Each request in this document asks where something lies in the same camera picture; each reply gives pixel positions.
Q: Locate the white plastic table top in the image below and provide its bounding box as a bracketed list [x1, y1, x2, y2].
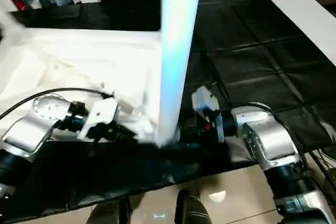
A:
[0, 28, 185, 149]

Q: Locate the white plastic table leg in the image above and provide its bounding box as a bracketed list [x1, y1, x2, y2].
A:
[0, 5, 27, 39]
[154, 0, 205, 149]

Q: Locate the right robot leg dark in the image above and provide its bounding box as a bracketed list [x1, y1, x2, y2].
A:
[174, 189, 213, 224]

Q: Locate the robot leg dark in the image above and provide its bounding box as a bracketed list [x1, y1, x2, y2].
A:
[174, 189, 213, 224]
[87, 197, 132, 224]

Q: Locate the left robot leg dark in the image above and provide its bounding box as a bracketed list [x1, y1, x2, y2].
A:
[87, 197, 132, 224]

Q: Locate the black work mat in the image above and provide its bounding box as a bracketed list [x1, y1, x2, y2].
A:
[0, 0, 336, 218]

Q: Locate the white flat board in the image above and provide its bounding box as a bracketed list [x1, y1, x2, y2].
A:
[258, 0, 336, 68]

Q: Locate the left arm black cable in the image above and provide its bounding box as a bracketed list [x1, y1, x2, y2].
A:
[0, 87, 117, 120]

